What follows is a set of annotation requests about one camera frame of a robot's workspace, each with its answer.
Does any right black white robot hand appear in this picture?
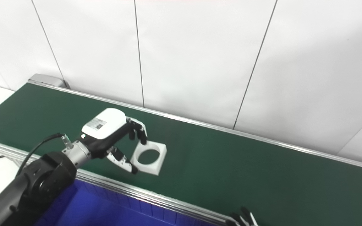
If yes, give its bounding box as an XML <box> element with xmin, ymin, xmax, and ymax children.
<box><xmin>227</xmin><ymin>207</ymin><xmax>258</xmax><ymax>226</ymax></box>

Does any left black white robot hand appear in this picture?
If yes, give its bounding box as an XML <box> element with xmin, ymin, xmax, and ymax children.
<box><xmin>81</xmin><ymin>108</ymin><xmax>148</xmax><ymax>175</ymax></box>

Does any white square part round hole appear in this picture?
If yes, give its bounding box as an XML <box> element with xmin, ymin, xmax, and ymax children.
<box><xmin>130</xmin><ymin>140</ymin><xmax>167</xmax><ymax>176</ymax></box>

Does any green conveyor belt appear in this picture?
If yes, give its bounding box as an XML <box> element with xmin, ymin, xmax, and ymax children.
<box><xmin>0</xmin><ymin>74</ymin><xmax>362</xmax><ymax>226</ymax></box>
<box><xmin>0</xmin><ymin>83</ymin><xmax>362</xmax><ymax>226</ymax></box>

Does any grey conveyor end cover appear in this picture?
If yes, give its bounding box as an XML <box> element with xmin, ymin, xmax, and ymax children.
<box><xmin>28</xmin><ymin>74</ymin><xmax>71</xmax><ymax>89</ymax></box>

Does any blue plastic bin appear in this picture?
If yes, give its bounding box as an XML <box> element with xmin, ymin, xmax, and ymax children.
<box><xmin>33</xmin><ymin>179</ymin><xmax>219</xmax><ymax>226</ymax></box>

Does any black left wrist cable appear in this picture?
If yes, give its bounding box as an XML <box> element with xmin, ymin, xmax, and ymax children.
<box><xmin>16</xmin><ymin>133</ymin><xmax>73</xmax><ymax>176</ymax></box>

